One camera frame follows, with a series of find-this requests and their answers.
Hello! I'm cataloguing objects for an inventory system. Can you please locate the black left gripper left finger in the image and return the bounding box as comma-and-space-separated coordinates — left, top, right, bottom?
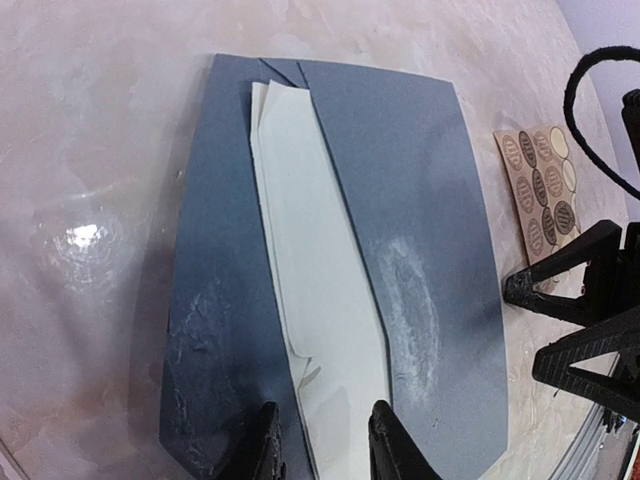
216, 401, 286, 480

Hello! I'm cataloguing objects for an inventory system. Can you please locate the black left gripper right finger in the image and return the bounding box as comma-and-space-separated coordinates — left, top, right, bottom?
368, 400, 442, 480

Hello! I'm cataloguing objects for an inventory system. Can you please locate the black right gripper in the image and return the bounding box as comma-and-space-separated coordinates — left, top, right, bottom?
503, 89, 639, 323

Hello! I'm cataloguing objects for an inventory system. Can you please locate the beige lined letter paper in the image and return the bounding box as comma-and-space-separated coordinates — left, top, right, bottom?
250, 82, 390, 479

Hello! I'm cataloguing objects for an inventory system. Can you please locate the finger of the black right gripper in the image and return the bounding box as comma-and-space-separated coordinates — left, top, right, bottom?
532, 307, 639, 403

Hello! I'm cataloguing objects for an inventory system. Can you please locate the round sticker sheet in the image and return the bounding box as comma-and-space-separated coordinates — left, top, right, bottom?
493, 125, 581, 264

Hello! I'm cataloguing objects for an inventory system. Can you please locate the blue paper envelope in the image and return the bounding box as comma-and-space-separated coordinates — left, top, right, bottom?
159, 54, 508, 479

